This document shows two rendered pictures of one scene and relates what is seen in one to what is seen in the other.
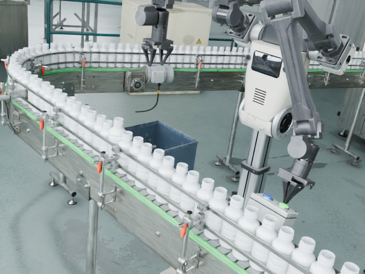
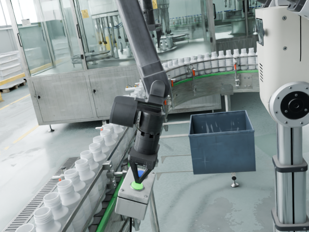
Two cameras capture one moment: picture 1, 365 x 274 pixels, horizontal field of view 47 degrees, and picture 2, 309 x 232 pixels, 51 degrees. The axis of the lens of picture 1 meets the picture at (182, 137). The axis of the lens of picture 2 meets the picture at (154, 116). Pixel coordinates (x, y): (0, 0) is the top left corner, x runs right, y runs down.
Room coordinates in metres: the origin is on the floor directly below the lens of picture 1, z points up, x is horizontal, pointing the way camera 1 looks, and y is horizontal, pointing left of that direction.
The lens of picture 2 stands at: (0.80, -1.02, 1.53)
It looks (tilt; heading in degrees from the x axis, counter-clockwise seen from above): 17 degrees down; 57
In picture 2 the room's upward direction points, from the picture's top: 9 degrees counter-clockwise
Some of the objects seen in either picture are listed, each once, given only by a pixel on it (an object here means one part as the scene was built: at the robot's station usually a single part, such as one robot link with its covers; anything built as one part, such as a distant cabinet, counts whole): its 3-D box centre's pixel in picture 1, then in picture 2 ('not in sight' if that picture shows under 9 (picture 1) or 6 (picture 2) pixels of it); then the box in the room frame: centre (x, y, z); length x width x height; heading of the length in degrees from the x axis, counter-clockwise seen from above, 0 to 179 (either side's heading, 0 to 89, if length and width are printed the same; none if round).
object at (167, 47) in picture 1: (160, 53); (154, 37); (1.59, 0.13, 1.44); 0.07 x 0.07 x 0.09; 47
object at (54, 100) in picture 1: (57, 106); not in sight; (1.80, 0.59, 1.08); 0.06 x 0.06 x 0.17
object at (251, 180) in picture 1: (248, 200); (289, 205); (1.79, -0.36, 0.74); 0.11 x 0.11 x 0.40; 46
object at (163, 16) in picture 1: (159, 18); (144, 4); (1.58, 0.14, 1.57); 0.07 x 0.06 x 0.07; 138
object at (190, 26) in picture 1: (162, 47); not in sight; (5.87, 0.44, 0.59); 1.10 x 0.62 x 1.18; 118
